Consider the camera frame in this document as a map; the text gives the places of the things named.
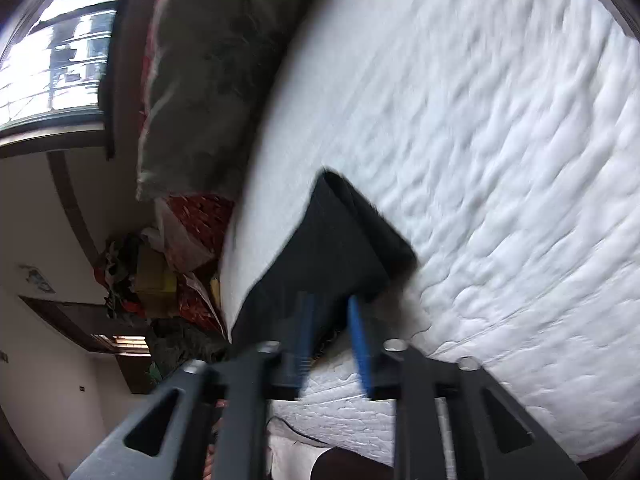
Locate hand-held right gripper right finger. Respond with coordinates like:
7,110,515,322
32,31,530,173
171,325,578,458
347,295,588,480

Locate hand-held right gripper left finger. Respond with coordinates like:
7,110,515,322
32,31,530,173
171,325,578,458
70,290,317,480

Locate black pants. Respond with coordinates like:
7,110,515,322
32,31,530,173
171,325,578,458
227,167,418,361

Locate dark green cloth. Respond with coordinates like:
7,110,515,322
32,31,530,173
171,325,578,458
150,317,232,363

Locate dark brown round object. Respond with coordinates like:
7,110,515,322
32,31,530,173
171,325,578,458
310,447,396,480

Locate red patterned quilt bag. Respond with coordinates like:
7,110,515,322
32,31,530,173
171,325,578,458
155,192,236,271

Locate pile of mixed clutter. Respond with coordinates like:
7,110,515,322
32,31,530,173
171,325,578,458
95,232,178,318

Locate dark wooden cabinet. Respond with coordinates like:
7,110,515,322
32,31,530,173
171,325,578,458
20,295,153,396

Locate white quilted mattress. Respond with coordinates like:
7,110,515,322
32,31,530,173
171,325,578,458
220,0,640,466

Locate bright window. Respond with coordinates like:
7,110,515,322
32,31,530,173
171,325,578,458
0,0,123,128

